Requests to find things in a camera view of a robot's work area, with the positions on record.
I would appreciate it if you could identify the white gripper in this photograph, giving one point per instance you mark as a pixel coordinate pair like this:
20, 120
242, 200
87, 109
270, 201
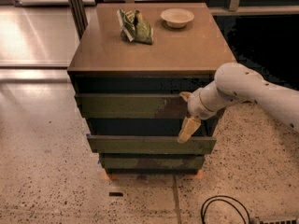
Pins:
196, 106

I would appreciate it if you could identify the drawer dark front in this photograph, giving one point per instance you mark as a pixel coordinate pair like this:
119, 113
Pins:
131, 106

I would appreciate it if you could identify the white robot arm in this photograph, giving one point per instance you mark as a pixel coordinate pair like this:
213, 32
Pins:
235, 83

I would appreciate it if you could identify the brown drawer cabinet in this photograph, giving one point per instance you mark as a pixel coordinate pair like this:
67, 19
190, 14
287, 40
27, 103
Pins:
178, 60

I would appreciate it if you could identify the white ceramic bowl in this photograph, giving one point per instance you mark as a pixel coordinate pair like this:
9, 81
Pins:
177, 17

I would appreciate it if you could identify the green crumpled chip bag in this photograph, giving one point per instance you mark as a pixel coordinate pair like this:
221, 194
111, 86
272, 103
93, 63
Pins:
135, 27

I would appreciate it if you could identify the grey power strip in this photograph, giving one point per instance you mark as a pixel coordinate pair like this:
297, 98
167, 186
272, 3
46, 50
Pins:
275, 220

